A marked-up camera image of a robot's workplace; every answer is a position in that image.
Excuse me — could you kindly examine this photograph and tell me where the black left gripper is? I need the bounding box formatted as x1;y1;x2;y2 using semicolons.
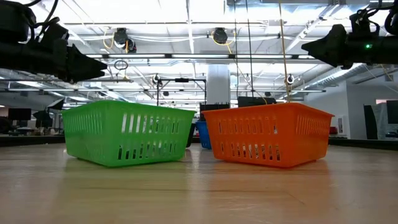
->
26;23;108;85

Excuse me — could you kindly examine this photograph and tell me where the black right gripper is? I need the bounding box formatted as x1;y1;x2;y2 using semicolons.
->
300;24;366;70

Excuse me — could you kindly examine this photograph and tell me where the white red-print packet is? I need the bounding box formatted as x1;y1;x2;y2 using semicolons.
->
241;143;280;160

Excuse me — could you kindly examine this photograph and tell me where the green plastic basket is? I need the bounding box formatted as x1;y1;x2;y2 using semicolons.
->
61;99;198;168

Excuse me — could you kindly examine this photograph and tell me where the black studio softbox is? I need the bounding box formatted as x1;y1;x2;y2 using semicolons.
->
46;98;65;110

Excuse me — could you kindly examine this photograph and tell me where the long ceiling light bar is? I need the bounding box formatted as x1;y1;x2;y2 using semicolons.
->
83;53;315;60

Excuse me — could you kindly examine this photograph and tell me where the black computer monitor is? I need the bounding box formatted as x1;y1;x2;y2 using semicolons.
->
7;108;32;121

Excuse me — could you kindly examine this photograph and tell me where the black standing panel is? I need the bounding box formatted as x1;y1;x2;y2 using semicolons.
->
363;104;377;140

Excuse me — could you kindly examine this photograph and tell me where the grey hanging cloth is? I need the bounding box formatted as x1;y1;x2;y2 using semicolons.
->
371;102;389;139

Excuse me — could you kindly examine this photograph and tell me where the orange plastic basket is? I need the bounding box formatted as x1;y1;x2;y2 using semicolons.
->
201;102;335;169

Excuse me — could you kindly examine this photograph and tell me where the black flat panel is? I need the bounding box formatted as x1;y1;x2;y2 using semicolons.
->
199;103;231;122
238;96;277;108

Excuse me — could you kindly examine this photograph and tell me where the white building column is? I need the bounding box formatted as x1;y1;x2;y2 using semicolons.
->
206;63;231;105

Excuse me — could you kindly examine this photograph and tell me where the blue plastic basket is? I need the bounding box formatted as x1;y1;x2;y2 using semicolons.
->
195;120;213;149

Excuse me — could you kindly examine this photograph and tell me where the silver ventilation duct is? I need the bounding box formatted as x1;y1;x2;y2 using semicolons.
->
303;63;371;91

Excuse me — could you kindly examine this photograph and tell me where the yellow hanging power cord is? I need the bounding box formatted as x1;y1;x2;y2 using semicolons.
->
278;0;292;103

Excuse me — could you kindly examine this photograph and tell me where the black ceiling cable reel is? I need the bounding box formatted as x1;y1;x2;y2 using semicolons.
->
212;27;229;44
113;27;137;54

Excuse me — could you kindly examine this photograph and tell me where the black wall monitor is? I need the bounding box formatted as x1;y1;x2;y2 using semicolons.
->
386;100;398;124

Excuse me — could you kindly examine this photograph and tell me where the black robot station frame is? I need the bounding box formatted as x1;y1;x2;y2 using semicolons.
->
156;77;208;106

